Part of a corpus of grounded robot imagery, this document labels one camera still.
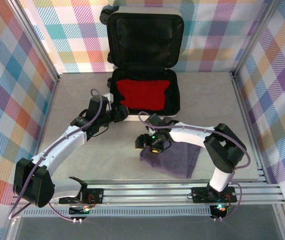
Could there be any purple cloth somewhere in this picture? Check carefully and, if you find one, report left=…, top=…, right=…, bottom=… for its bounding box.
left=139, top=115, right=202, bottom=180

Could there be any red cloth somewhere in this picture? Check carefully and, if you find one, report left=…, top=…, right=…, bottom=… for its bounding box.
left=116, top=79, right=171, bottom=112

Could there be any white hard-shell suitcase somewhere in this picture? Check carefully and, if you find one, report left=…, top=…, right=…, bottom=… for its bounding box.
left=99, top=6, right=185, bottom=123

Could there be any black circuit board with lights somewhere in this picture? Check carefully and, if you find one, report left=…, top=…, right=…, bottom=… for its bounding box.
left=68, top=205, right=92, bottom=217
left=210, top=204, right=229, bottom=219

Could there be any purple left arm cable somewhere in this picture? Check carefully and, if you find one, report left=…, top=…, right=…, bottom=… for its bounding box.
left=8, top=87, right=108, bottom=223

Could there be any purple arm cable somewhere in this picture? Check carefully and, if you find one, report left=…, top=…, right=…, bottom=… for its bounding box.
left=137, top=111, right=251, bottom=221
left=8, top=87, right=108, bottom=223

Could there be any aluminium front rail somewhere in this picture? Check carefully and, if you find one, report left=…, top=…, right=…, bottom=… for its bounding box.
left=11, top=183, right=285, bottom=207

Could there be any slotted grey cable duct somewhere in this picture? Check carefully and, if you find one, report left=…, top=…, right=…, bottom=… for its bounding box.
left=22, top=206, right=215, bottom=217

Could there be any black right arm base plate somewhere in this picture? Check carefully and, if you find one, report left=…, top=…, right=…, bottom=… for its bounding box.
left=191, top=186, right=238, bottom=204

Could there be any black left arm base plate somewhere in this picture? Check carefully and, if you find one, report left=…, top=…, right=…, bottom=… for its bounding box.
left=58, top=187, right=105, bottom=205

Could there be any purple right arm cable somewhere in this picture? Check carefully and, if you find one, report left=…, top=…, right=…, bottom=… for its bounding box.
left=137, top=111, right=251, bottom=221

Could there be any aluminium side rail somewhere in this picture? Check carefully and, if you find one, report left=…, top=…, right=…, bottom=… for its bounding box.
left=229, top=71, right=283, bottom=187

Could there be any aluminium corner post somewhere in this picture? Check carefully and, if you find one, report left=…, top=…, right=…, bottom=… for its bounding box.
left=7, top=0, right=61, bottom=83
left=231, top=0, right=282, bottom=78

